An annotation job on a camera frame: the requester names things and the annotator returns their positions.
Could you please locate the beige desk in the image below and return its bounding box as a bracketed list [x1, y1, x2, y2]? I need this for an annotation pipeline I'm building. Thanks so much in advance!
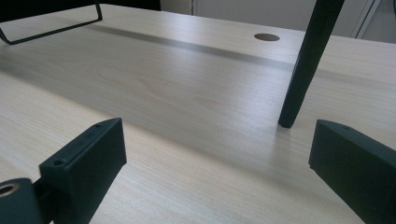
[160, 0, 396, 45]

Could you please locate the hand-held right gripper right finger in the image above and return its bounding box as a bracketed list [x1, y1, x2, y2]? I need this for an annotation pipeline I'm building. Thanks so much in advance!
[308, 119, 396, 224]

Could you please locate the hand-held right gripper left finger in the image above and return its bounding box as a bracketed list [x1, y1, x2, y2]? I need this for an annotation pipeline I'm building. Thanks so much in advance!
[38, 117, 128, 224]

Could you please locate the black shelf riser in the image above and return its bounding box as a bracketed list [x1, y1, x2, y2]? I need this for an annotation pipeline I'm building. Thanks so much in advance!
[0, 0, 347, 130]

